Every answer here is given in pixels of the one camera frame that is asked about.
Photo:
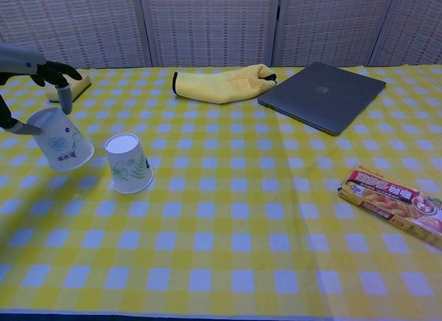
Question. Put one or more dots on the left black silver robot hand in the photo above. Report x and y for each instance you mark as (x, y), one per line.
(20, 62)

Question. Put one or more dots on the white paper cup blue flower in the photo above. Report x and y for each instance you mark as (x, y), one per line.
(60, 145)

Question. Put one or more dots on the white paper cup green leaves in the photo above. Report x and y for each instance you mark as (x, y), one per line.
(129, 169)

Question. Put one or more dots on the yellow sponge with dark base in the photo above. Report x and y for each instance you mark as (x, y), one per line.
(80, 87)

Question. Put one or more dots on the white lattice screen panel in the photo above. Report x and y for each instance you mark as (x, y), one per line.
(331, 24)
(414, 27)
(210, 27)
(79, 24)

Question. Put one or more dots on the yellow cloth with black trim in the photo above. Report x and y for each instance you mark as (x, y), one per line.
(214, 84)

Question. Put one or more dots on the yellow white checkered tablecloth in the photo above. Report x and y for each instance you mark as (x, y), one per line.
(221, 238)

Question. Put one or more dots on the grey closed laptop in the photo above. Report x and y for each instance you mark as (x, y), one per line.
(321, 96)

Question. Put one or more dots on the curry roux box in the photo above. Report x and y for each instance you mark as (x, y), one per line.
(390, 200)

